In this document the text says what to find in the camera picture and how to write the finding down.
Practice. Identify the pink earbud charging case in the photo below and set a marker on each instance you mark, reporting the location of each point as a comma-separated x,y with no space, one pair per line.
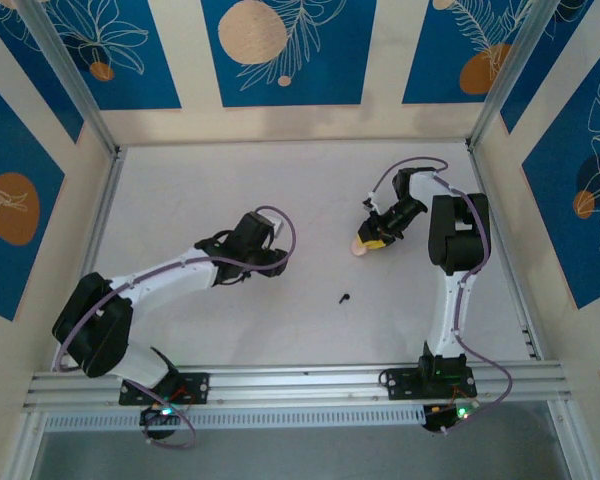
358,249

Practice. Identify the small black screw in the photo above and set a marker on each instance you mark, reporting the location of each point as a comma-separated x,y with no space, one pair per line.
344,298

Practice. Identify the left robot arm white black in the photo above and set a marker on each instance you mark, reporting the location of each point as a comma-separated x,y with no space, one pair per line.
170,277

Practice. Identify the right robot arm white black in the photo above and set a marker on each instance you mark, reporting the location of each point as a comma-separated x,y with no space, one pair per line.
455,240

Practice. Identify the controller board green light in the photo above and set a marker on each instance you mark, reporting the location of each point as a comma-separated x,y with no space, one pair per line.
162,415
450,417

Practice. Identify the aluminium table side rail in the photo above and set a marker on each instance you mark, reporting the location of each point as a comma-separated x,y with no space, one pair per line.
505,260
105,215

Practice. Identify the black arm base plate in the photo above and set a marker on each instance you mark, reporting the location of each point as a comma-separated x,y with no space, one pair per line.
400,384
195,387

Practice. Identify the long aluminium base rail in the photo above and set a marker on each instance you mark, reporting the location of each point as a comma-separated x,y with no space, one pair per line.
300,382

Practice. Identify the blue floral wall panel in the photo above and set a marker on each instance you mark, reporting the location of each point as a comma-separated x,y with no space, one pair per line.
330,75
0,275
430,50
145,50
580,240

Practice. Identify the short aluminium frame post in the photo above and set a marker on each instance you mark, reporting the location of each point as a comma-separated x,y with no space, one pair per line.
565,440
27,445

